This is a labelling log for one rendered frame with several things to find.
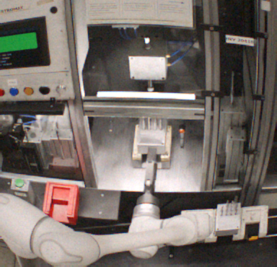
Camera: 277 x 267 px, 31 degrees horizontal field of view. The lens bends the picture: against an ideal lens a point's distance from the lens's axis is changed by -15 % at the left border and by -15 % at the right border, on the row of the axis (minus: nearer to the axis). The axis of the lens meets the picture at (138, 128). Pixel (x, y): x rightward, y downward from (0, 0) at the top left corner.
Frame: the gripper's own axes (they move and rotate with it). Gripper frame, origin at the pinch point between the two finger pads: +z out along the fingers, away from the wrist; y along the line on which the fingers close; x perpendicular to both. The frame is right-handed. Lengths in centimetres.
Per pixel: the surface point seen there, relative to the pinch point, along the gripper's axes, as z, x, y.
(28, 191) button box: -18.0, 44.1, 0.5
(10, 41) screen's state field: -9, 40, 65
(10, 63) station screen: -9, 41, 56
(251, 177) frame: -5.3, -37.8, -2.5
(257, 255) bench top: -27, -48, -33
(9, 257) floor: -5, 91, -101
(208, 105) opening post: -5.3, -18.8, 34.0
